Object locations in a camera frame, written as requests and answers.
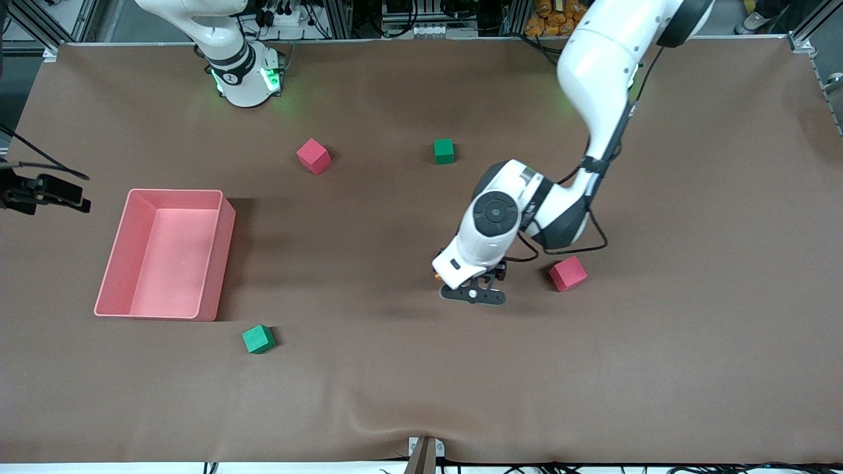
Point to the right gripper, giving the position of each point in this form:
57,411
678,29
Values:
27,192

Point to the aluminium frame strut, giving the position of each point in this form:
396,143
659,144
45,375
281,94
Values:
802,41
36,23

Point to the metal table edge bracket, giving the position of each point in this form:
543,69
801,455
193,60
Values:
421,457

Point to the pink plastic bin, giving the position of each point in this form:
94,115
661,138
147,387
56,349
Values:
171,263

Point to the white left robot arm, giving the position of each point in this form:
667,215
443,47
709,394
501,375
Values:
599,66

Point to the pink foam cube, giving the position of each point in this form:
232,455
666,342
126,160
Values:
313,157
568,274

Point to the green foam cube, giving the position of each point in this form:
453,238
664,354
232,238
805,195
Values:
444,151
258,340

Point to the orange mesh bags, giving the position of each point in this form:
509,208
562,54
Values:
550,16

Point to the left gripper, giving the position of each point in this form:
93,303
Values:
498,270

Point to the brown table cover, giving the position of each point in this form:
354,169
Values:
421,368

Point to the grey shoe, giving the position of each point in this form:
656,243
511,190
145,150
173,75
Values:
754,23

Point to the white power strip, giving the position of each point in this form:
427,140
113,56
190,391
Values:
284,16

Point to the white terminal block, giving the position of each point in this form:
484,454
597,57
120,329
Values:
442,31

